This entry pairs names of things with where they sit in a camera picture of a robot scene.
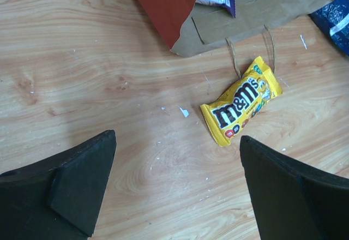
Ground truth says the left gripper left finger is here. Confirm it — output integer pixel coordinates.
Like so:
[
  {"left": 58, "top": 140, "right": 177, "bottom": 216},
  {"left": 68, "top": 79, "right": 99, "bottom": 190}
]
[{"left": 1, "top": 130, "right": 117, "bottom": 239}]

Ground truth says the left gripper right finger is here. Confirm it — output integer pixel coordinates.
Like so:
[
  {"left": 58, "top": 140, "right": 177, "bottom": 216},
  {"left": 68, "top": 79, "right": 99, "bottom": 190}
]
[{"left": 240, "top": 136, "right": 348, "bottom": 239}]

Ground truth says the yellow M&M's packet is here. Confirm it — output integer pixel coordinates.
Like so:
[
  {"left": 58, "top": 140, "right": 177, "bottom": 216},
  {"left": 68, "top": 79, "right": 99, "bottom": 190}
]
[{"left": 200, "top": 56, "right": 283, "bottom": 147}]

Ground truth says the blue Doritos chip bag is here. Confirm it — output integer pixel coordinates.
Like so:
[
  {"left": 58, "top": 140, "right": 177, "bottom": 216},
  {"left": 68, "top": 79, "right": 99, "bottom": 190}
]
[{"left": 309, "top": 0, "right": 348, "bottom": 56}]

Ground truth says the red paper bag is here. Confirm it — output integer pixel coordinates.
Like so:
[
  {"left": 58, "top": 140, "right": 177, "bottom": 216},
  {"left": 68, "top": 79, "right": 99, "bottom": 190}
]
[{"left": 139, "top": 0, "right": 333, "bottom": 57}]

